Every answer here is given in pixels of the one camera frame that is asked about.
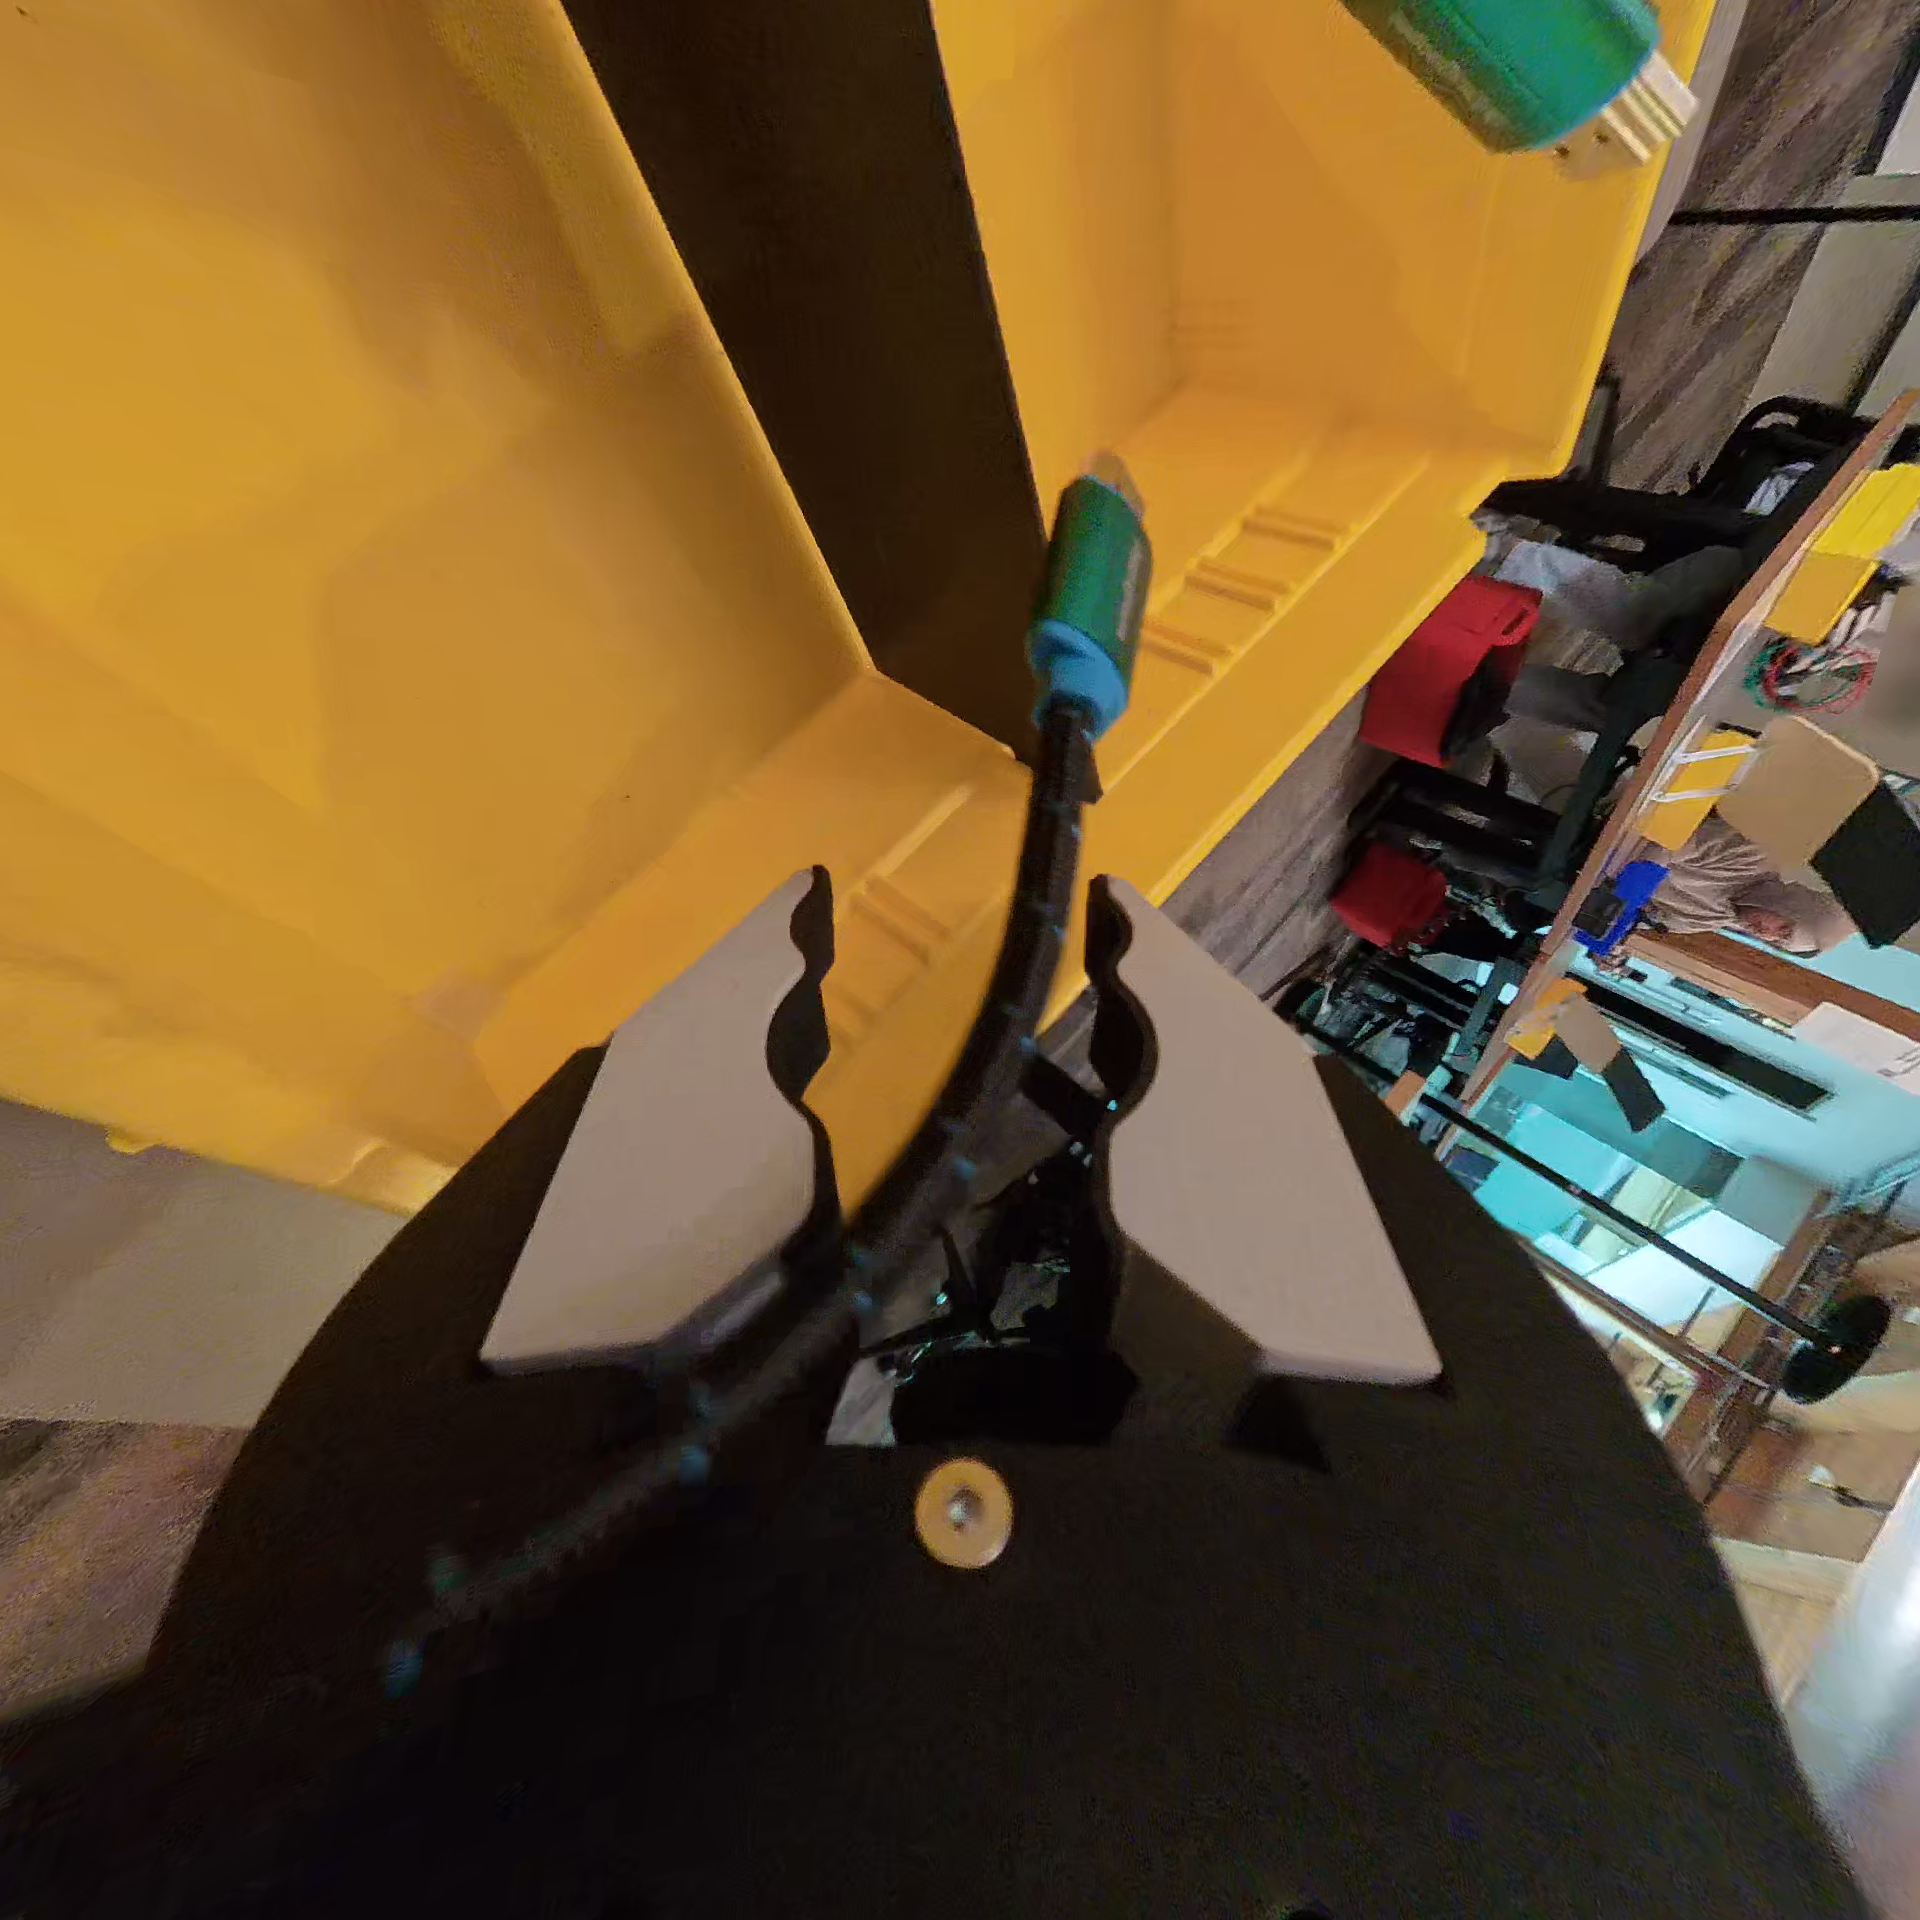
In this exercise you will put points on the red storage box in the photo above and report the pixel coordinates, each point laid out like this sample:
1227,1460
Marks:
1388,896
1447,669

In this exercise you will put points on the blue plastic bin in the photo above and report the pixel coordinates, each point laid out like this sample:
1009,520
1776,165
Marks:
1627,901

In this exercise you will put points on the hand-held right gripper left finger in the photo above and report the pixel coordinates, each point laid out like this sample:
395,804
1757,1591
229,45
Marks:
674,1172

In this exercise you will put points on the small yellow bin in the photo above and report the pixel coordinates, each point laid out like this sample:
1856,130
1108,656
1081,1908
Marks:
1851,547

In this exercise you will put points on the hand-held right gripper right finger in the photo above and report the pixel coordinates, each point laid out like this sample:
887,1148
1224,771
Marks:
1275,1202

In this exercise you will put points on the yellow plastic bin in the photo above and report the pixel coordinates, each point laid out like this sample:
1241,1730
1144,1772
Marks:
375,525

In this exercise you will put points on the black stand pole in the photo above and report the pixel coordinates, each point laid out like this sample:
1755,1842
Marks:
1845,1342

